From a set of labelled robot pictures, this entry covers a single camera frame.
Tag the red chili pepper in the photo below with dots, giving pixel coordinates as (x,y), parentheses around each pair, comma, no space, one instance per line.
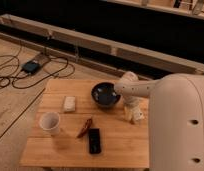
(85,128)

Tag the black remote control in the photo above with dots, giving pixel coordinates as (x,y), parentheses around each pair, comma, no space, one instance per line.
(94,141)

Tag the dark ceramic bowl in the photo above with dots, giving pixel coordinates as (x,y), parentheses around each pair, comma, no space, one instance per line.
(104,95)

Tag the white sponge block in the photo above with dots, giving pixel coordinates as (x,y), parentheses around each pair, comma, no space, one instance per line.
(69,104)

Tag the wooden frame beam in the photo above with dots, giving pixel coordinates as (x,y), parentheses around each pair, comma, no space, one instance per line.
(160,62)

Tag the white plastic bottle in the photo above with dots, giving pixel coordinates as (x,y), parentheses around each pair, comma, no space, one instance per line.
(133,114)

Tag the white paper cup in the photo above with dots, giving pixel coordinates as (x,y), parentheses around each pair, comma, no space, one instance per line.
(50,123)

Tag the wooden table board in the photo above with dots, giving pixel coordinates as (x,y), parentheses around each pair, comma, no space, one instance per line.
(123,145)

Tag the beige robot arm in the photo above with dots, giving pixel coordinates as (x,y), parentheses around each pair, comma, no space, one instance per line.
(175,120)

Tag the blue power adapter box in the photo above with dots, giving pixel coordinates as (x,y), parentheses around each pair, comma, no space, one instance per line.
(30,67)

